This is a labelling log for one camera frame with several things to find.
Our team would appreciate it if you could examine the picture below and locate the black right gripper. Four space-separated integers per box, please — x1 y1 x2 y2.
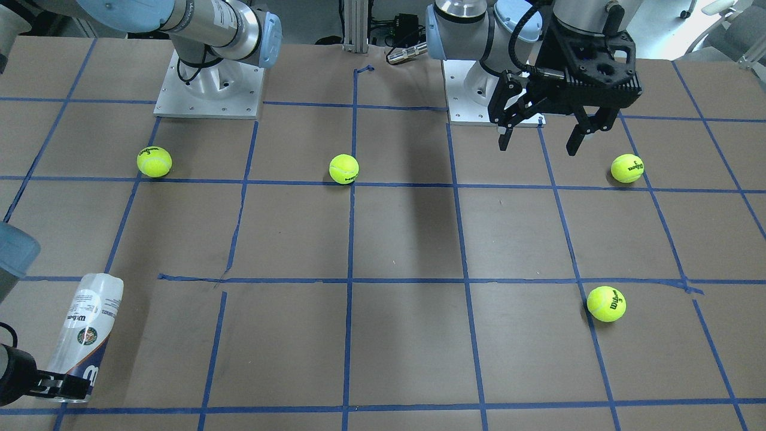
1 344 90 406

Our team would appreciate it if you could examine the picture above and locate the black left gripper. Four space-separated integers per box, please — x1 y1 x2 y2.
488 17 643 156

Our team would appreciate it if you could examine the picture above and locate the clear Wilson tennis ball can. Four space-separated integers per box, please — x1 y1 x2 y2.
46 273 124 403

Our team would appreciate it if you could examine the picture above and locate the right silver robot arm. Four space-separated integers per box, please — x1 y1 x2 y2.
1 1 282 405

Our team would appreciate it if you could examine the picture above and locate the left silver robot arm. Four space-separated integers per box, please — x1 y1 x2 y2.
426 1 643 156

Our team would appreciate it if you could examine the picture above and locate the yellow tennis ball front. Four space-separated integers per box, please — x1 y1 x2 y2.
586 286 627 323

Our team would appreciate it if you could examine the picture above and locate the yellow tennis ball centre back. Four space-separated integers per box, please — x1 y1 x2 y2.
329 154 360 185

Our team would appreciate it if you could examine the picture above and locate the yellow tennis ball near base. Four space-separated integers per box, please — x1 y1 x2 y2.
136 145 172 178

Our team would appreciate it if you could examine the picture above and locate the silver connector plug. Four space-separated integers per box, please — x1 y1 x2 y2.
385 42 428 66

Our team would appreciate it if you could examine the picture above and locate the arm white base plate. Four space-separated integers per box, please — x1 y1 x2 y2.
153 52 266 120
442 59 546 128

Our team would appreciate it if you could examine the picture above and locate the aluminium frame post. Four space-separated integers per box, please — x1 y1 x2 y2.
340 0 370 54

